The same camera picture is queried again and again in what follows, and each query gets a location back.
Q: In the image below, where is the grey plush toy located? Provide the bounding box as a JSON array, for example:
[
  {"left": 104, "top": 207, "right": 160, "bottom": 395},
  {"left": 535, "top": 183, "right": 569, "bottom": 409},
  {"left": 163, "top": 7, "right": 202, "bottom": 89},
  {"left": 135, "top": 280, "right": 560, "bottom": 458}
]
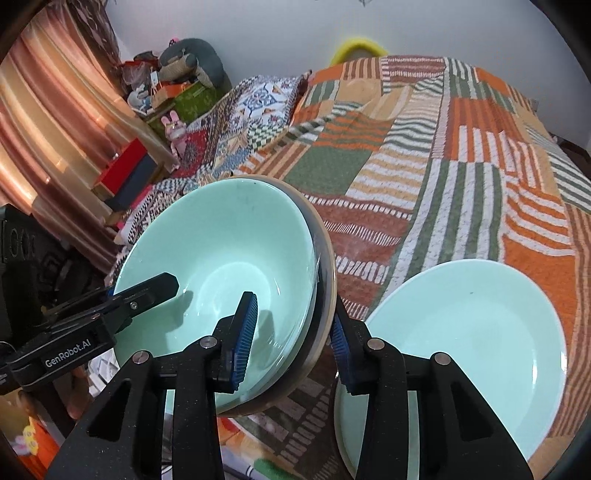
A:
[{"left": 157, "top": 38, "right": 231, "bottom": 92}]

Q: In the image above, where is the orange striped curtain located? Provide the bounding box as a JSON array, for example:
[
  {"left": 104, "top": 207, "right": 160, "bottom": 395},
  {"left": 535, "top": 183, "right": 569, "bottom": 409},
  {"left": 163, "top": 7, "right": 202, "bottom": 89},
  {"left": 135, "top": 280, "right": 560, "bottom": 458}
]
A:
[{"left": 1, "top": 1, "right": 173, "bottom": 272}]

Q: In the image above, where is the orange green patchwork tablecloth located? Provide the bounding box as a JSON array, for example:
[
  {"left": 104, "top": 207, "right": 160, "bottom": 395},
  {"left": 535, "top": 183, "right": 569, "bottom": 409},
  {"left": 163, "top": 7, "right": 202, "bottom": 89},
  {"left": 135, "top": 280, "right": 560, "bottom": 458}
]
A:
[{"left": 216, "top": 55, "right": 591, "bottom": 480}]

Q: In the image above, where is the mint green plate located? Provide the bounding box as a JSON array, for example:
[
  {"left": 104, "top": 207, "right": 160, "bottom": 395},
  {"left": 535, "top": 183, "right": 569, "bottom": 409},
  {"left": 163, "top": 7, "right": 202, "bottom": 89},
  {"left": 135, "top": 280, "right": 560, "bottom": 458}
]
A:
[{"left": 335, "top": 259, "right": 567, "bottom": 477}]

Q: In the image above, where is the green cardboard box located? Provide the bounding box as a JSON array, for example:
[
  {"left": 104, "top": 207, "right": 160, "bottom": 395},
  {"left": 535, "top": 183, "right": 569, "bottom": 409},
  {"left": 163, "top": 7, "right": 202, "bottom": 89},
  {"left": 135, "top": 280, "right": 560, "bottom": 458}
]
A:
[{"left": 174, "top": 82, "right": 224, "bottom": 124}]

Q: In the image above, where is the pink bunny toy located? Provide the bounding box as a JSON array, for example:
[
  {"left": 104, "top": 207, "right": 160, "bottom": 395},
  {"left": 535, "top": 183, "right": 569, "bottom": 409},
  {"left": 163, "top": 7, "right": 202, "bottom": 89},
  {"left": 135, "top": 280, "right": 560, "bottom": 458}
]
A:
[{"left": 160, "top": 110, "right": 187, "bottom": 160}]

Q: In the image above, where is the patterned patchwork quilt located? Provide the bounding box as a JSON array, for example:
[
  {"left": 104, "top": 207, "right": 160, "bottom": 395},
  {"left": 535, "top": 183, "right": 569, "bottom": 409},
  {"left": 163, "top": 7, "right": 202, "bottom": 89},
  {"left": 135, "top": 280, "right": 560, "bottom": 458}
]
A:
[{"left": 104, "top": 71, "right": 311, "bottom": 287}]

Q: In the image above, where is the mint green bowl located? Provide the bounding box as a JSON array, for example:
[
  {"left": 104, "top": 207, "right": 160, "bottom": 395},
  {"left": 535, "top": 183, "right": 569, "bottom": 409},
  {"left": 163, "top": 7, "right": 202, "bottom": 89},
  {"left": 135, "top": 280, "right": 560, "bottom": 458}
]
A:
[{"left": 114, "top": 178, "right": 318, "bottom": 412}]

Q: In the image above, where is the red and blue box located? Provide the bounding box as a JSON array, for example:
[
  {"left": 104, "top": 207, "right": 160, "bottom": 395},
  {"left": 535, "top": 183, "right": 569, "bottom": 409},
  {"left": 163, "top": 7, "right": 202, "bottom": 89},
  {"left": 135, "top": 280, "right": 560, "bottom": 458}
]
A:
[{"left": 91, "top": 138, "right": 159, "bottom": 212}]

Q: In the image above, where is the pink bowl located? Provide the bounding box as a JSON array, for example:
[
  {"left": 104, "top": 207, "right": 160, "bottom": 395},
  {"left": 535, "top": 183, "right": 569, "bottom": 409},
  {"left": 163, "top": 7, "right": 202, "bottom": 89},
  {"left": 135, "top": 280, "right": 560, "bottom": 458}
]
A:
[{"left": 219, "top": 175, "right": 338, "bottom": 417}]

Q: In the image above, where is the person's left hand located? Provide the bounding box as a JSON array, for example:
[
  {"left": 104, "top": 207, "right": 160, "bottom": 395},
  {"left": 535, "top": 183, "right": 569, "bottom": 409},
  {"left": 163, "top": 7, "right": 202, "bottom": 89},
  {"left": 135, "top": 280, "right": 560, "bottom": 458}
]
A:
[{"left": 24, "top": 367, "right": 92, "bottom": 423}]

